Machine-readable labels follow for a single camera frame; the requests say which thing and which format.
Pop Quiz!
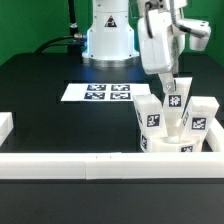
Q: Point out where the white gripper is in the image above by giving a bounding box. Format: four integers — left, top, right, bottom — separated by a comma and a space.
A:
138, 9, 185, 94

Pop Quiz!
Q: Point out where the white left fence bar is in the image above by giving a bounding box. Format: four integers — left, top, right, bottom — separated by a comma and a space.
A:
0, 112, 14, 146

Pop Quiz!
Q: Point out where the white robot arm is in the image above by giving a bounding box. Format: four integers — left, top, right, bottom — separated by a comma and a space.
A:
137, 0, 211, 94

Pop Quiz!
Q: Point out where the black cable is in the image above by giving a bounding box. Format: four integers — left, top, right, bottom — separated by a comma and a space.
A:
34, 0, 88, 55

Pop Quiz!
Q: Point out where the white fence bar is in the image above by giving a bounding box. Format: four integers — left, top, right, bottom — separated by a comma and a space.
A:
0, 112, 14, 146
0, 152, 224, 180
206, 118, 224, 153

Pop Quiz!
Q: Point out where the white marker sheet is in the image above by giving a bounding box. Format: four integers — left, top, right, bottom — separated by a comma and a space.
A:
61, 83, 151, 102

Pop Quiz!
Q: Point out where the white round stool seat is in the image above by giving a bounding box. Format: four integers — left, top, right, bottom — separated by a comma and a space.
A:
140, 133, 202, 153

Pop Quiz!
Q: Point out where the white front fence bar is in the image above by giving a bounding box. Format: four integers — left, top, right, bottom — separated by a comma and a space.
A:
0, 152, 224, 180

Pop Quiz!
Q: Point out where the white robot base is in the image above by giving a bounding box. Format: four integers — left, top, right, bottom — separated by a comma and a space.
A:
82, 0, 139, 67

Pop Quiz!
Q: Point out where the white right fence bar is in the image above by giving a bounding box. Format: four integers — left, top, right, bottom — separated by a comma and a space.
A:
206, 118, 224, 153

